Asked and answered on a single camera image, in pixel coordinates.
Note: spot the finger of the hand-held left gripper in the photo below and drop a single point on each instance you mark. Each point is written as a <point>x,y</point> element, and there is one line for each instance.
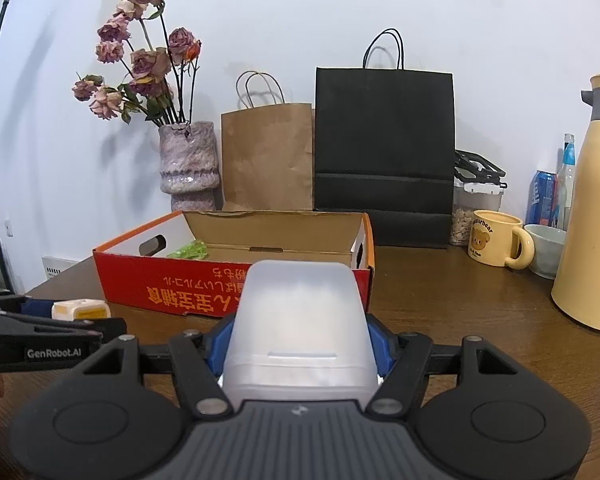
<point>70,327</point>
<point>37,308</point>

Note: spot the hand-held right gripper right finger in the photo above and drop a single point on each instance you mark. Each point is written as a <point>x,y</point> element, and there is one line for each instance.
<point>382,345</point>

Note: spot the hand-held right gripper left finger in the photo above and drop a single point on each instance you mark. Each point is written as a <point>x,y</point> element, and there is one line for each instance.
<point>219,350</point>

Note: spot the cream cube box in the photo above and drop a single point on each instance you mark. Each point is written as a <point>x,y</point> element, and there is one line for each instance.
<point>82,308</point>

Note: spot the red cardboard box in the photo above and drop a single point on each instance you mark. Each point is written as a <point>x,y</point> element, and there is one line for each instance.
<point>170,287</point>

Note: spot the translucent plastic box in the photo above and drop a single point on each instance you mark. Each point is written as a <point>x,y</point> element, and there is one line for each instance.
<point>300,325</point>

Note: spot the green plastic bottle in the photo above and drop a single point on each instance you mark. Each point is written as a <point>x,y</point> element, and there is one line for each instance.
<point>190,251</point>

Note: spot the yellow bear mug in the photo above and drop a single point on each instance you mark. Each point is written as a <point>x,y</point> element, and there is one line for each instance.
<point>492,240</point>

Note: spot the clear container with black lid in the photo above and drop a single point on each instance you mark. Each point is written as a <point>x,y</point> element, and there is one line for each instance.
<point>472,205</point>

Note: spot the mottled pink vase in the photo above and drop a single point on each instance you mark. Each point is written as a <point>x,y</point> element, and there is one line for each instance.
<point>187,165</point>

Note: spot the white bowl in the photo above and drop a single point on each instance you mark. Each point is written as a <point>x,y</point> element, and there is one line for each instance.
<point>547,252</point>

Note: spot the black paper bag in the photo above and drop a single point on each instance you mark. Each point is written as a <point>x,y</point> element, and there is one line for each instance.
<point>385,150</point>

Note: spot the brown paper bag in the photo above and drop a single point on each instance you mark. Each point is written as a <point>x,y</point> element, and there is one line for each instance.
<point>267,160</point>

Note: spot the blue drink can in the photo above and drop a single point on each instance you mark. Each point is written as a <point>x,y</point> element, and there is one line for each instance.
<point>542,200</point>

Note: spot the yellow thermos jug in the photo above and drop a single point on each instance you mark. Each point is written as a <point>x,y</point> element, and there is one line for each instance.
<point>595,235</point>

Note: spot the clear bottle with blue label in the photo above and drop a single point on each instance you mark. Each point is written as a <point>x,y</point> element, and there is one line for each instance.
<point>566,185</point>

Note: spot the dried pink roses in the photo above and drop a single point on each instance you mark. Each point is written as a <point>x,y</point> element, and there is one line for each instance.
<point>140,55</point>

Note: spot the white wall panel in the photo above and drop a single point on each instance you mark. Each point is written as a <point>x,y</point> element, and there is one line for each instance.
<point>60,266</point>

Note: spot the white wall outlet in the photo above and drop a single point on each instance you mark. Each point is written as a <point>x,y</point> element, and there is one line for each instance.
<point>9,228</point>

